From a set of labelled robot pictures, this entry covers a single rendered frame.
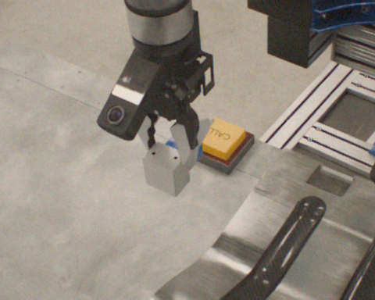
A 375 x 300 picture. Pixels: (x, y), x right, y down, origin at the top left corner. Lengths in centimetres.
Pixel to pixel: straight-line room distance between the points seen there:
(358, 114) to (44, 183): 113
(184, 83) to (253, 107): 155
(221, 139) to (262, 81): 137
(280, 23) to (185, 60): 54
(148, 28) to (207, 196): 39
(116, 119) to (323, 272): 32
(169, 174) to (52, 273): 24
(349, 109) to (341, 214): 114
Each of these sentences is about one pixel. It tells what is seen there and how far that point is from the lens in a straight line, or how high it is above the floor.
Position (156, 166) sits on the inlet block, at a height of 95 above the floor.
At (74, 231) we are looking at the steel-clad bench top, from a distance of 117.
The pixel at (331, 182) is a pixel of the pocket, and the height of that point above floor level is 86.
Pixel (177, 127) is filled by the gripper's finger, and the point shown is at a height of 102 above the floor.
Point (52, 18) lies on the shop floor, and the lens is 294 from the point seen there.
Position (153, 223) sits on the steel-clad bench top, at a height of 80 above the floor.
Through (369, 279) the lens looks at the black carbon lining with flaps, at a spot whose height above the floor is 88.
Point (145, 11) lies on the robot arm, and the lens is 86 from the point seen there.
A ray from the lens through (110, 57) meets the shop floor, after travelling 272.
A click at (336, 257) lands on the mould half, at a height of 89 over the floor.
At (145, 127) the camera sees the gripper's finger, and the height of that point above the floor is 100.
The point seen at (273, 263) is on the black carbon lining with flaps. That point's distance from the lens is 101.
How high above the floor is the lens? 170
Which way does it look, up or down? 46 degrees down
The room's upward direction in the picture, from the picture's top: 6 degrees counter-clockwise
